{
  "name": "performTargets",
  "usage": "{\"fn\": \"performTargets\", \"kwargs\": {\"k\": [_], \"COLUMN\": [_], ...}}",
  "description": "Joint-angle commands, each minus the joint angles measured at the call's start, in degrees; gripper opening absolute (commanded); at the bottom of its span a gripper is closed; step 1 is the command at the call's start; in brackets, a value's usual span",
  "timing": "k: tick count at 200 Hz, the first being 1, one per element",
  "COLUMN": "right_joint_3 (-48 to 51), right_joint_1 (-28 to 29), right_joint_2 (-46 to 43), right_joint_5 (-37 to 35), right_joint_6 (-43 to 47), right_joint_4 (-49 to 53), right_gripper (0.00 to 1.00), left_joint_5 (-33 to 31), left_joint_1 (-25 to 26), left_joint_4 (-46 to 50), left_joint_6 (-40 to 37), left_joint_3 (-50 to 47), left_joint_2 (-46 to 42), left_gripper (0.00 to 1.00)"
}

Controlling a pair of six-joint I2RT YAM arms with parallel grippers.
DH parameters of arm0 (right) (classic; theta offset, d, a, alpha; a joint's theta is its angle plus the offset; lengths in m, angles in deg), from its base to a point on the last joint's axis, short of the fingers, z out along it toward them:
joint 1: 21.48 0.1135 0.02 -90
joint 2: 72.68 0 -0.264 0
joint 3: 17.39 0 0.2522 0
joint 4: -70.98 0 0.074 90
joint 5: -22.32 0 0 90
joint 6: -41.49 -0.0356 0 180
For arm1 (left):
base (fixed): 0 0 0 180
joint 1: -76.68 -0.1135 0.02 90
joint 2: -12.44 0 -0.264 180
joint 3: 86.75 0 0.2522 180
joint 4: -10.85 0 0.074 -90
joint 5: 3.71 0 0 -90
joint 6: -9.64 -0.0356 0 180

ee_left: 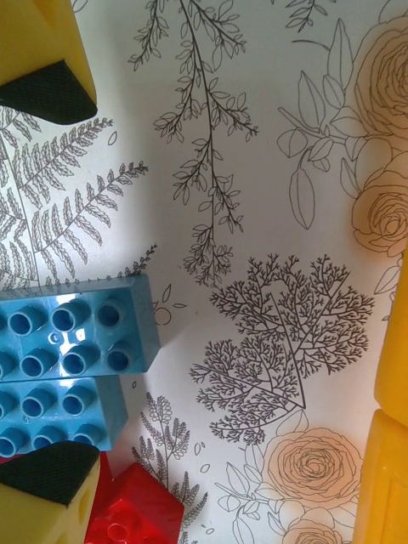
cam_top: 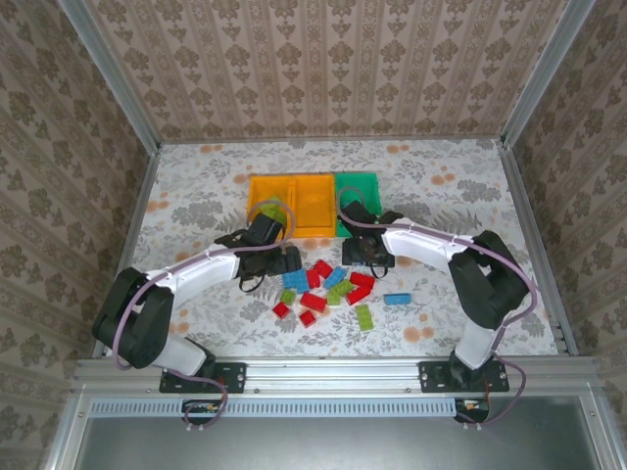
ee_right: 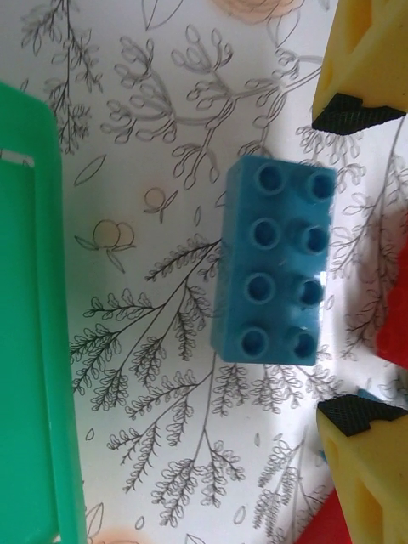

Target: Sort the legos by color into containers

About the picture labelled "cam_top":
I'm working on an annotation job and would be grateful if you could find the wide blue lego brick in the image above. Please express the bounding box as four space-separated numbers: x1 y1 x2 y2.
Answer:
281 269 310 295

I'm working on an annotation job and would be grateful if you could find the orange plastic bin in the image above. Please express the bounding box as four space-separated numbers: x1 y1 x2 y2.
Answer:
292 173 338 240
246 174 297 240

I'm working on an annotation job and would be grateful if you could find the green plastic bin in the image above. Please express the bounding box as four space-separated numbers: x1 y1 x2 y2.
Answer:
334 170 384 239

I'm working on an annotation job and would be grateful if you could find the floral table cover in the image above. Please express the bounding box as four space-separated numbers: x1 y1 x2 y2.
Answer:
105 138 569 358

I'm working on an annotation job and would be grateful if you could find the grey metal panel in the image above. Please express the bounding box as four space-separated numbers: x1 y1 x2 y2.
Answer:
46 395 627 470

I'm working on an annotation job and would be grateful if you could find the left wrist black cable loop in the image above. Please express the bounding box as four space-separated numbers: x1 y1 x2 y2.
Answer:
238 273 266 295

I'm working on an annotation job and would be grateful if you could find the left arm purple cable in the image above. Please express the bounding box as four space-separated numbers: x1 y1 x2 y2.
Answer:
112 197 297 432

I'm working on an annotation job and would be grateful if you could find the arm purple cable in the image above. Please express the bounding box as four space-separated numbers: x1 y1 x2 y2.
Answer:
112 197 297 432
335 185 538 432

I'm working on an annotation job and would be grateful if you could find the thin aluminium edge rail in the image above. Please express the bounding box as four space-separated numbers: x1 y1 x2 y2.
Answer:
159 134 504 145

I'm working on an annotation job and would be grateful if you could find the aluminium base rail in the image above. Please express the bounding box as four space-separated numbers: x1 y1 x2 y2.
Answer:
72 356 602 394

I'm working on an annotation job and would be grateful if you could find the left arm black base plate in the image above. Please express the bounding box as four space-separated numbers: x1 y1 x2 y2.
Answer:
159 360 246 396

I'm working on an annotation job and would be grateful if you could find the aluminium side rail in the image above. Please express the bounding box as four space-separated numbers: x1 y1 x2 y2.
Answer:
497 140 580 356
92 145 162 357

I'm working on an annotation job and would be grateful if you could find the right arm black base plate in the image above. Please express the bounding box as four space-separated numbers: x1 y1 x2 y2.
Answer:
418 360 510 395

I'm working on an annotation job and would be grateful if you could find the white slotted cable duct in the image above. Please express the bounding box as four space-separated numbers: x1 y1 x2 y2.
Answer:
90 397 459 418

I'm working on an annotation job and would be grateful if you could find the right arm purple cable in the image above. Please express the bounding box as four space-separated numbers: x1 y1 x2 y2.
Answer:
335 185 538 432

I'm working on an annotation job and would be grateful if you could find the aluminium corner post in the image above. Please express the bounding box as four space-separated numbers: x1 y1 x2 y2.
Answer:
502 0 597 147
58 0 162 151

